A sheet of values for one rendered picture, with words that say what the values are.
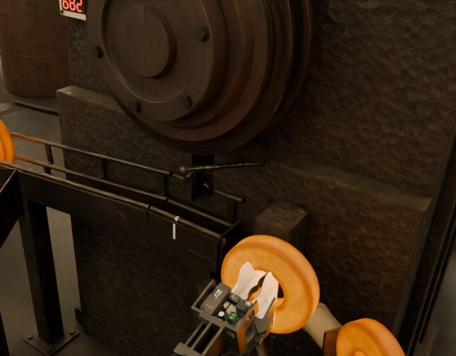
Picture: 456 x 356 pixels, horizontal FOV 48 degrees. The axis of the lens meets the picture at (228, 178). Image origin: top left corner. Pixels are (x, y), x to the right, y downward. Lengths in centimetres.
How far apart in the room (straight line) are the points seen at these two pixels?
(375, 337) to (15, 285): 159
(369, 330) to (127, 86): 59
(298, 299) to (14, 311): 143
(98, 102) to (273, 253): 74
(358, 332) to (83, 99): 88
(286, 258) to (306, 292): 6
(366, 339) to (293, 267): 17
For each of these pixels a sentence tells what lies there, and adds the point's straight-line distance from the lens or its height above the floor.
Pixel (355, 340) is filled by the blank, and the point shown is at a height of 74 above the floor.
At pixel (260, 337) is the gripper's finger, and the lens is 73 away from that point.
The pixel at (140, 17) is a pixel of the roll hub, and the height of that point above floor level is 116.
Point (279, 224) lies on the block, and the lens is 98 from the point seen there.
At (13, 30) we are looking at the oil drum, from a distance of 388.
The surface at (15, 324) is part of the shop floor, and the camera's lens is 199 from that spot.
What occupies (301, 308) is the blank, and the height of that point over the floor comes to 82.
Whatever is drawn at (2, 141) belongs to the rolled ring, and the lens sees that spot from 157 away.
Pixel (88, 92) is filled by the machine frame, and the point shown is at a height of 87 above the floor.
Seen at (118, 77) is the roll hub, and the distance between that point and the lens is 98.
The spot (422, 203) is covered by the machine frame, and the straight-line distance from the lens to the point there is 99.
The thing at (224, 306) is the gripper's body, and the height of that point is 87.
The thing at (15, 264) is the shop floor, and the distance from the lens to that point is 226.
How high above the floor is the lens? 134
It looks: 29 degrees down
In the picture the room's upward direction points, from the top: 3 degrees clockwise
